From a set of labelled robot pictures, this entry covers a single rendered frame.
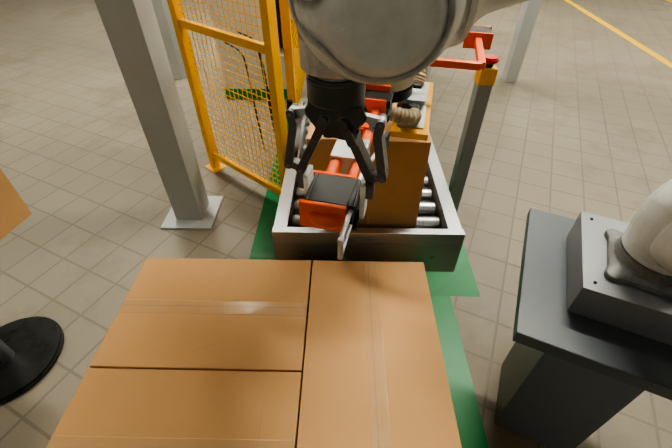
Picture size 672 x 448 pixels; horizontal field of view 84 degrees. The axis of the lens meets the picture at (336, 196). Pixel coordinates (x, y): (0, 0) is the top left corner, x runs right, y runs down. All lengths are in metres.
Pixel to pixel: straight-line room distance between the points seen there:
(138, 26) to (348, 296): 1.39
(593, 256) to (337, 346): 0.72
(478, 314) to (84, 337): 1.82
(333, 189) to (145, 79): 1.51
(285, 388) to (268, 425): 0.09
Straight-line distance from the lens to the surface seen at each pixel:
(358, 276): 1.31
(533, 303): 1.12
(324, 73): 0.45
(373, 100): 0.83
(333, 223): 0.55
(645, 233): 1.08
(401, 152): 1.24
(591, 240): 1.21
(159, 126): 2.08
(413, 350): 1.19
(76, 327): 2.19
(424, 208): 1.60
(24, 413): 2.07
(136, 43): 1.93
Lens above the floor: 1.58
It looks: 40 degrees down
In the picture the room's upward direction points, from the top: straight up
